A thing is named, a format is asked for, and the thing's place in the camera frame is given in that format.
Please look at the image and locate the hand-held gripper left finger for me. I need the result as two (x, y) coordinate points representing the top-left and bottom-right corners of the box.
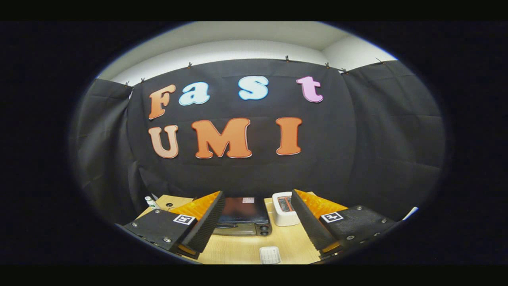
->
(124, 191), (225, 259)

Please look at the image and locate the white slot toaster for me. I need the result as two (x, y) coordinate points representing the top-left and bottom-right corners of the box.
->
(272, 192), (301, 227)

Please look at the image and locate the row of backdrop clips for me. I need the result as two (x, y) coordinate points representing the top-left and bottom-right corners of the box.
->
(125, 56), (385, 87)

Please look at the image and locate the white plastic tray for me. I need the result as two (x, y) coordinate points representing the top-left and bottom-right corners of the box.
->
(259, 246), (281, 265)

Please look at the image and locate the black toaster oven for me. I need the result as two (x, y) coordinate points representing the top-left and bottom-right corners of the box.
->
(212, 197), (273, 237)

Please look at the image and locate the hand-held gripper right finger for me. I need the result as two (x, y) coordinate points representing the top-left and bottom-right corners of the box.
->
(292, 189), (397, 257)

